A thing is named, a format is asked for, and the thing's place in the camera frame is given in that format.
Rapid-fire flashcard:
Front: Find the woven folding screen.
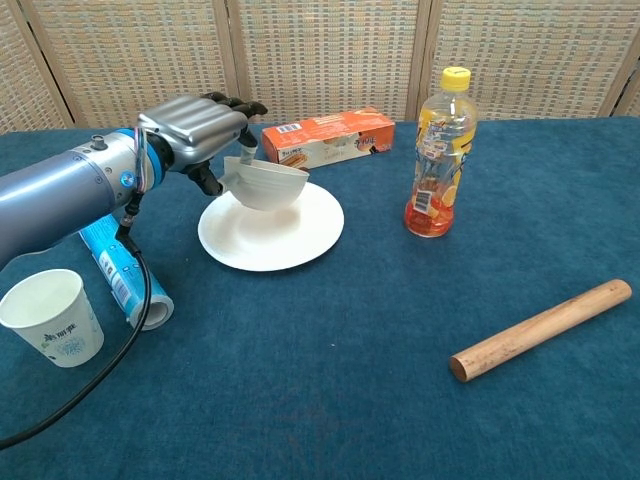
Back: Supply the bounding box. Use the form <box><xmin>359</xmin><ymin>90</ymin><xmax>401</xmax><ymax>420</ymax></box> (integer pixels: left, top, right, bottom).
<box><xmin>0</xmin><ymin>0</ymin><xmax>640</xmax><ymax>135</ymax></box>

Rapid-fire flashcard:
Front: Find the wooden rolling pin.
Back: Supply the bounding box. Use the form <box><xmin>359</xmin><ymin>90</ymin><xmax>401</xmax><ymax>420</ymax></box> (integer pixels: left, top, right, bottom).
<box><xmin>449</xmin><ymin>278</ymin><xmax>633</xmax><ymax>384</ymax></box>

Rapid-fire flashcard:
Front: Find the orange cardboard box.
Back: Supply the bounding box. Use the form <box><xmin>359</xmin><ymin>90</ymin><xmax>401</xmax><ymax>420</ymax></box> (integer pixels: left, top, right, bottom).
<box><xmin>261</xmin><ymin>105</ymin><xmax>396</xmax><ymax>171</ymax></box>

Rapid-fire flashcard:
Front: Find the blue cylindrical wrap roll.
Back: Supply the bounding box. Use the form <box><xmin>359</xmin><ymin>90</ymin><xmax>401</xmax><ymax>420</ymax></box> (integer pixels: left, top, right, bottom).
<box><xmin>78</xmin><ymin>213</ymin><xmax>175</xmax><ymax>332</ymax></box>

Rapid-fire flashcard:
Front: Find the orange drink bottle yellow cap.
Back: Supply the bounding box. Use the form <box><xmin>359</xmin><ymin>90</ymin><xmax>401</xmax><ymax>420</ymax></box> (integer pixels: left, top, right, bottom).
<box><xmin>403</xmin><ymin>66</ymin><xmax>479</xmax><ymax>239</ymax></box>

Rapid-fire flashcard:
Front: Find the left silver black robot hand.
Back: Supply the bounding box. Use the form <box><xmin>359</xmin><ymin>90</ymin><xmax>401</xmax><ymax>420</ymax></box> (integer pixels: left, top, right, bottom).
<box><xmin>137</xmin><ymin>91</ymin><xmax>269</xmax><ymax>197</ymax></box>

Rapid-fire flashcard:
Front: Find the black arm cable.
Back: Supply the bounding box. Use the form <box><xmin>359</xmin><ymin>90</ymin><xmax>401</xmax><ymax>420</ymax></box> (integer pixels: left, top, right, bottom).
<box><xmin>0</xmin><ymin>192</ymin><xmax>153</xmax><ymax>450</ymax></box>

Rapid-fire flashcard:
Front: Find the white round plate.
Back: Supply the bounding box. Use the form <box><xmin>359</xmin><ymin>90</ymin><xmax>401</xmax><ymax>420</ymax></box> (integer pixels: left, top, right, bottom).
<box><xmin>197</xmin><ymin>181</ymin><xmax>346</xmax><ymax>273</ymax></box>

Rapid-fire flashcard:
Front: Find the teal table cloth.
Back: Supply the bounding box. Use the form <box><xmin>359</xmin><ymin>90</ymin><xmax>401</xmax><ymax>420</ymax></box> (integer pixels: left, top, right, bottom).
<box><xmin>0</xmin><ymin>115</ymin><xmax>640</xmax><ymax>480</ymax></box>

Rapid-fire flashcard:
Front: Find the white paper cup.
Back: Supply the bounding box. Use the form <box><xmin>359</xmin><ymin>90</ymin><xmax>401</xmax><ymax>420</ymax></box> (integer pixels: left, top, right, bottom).
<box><xmin>0</xmin><ymin>268</ymin><xmax>105</xmax><ymax>369</ymax></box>

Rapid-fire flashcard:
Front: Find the beige bowl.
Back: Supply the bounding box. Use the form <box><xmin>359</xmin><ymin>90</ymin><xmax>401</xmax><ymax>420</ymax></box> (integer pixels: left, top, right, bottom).
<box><xmin>218</xmin><ymin>155</ymin><xmax>311</xmax><ymax>212</ymax></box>

